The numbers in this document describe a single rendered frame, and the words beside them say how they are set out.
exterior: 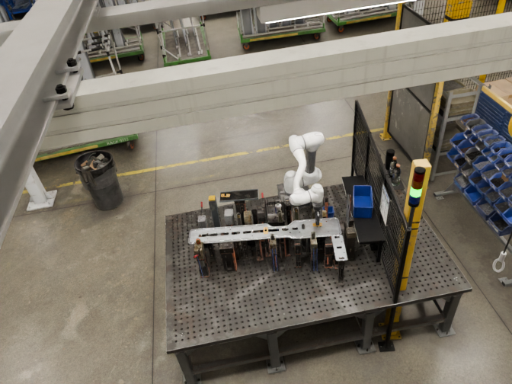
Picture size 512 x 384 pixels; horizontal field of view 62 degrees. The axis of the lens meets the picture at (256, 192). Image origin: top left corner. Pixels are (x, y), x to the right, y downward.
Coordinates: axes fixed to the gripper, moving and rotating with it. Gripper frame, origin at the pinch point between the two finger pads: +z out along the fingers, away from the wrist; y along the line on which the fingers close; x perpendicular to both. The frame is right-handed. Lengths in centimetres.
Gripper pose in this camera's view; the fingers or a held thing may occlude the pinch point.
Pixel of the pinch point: (317, 221)
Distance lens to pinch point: 387.2
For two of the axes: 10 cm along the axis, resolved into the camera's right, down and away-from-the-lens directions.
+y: 0.1, 6.5, -7.6
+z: 1.0, 7.6, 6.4
